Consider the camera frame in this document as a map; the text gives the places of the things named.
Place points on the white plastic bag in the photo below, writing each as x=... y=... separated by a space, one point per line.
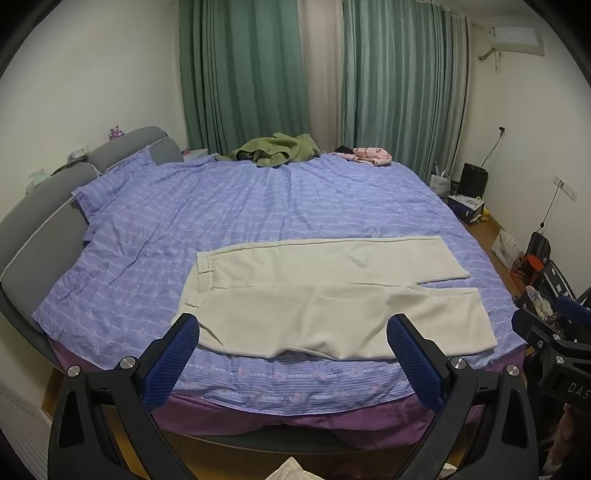
x=505 y=249

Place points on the blue and white box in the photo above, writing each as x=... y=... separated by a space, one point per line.
x=466 y=207

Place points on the olive green garment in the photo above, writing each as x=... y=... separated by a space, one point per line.
x=281 y=150

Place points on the white shopping bag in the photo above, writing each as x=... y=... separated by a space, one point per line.
x=440 y=183

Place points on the purple toy figure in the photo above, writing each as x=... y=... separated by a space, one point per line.
x=116 y=132

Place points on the pink patterned garment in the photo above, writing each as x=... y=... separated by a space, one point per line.
x=369 y=154

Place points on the beige sheer curtain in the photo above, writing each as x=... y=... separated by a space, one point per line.
x=321 y=74

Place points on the white cloth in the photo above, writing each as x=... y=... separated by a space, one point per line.
x=291 y=470

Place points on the grey padded headboard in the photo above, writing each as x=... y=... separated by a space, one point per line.
x=41 y=221

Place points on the wall outlet with plug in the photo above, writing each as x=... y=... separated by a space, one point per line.
x=502 y=130

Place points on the person's right forearm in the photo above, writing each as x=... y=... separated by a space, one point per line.
x=570 y=443

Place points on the purple floral striped pillow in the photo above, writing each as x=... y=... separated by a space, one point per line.
x=120 y=180

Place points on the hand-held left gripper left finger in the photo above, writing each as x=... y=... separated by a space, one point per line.
x=178 y=350

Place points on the cream pants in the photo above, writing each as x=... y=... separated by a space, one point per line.
x=323 y=300

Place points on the green curtain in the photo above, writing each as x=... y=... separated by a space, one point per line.
x=240 y=74
x=397 y=83

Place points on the black and orange equipment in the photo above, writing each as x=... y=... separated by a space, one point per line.
x=535 y=263

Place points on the purple floral striped duvet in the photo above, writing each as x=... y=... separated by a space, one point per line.
x=207 y=212

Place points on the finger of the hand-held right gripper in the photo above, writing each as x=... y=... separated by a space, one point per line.
x=531 y=328
x=572 y=308

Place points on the white air conditioner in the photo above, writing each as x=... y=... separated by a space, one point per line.
x=517 y=40

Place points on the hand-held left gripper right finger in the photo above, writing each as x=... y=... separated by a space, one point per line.
x=411 y=360

